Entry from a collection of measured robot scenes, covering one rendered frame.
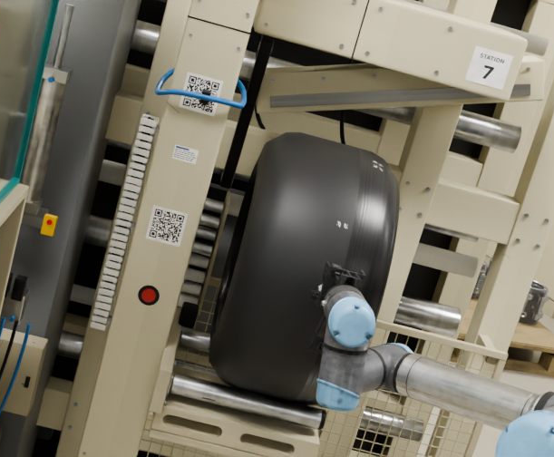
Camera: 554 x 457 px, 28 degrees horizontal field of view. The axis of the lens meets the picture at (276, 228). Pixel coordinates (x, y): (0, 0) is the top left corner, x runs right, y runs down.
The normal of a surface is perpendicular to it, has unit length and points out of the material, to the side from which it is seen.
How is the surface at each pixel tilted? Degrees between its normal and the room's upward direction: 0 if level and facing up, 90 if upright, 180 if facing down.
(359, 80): 90
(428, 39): 90
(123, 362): 90
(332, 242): 60
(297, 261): 71
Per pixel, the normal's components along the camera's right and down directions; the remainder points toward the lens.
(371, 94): 0.02, 0.27
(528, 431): -0.66, -0.10
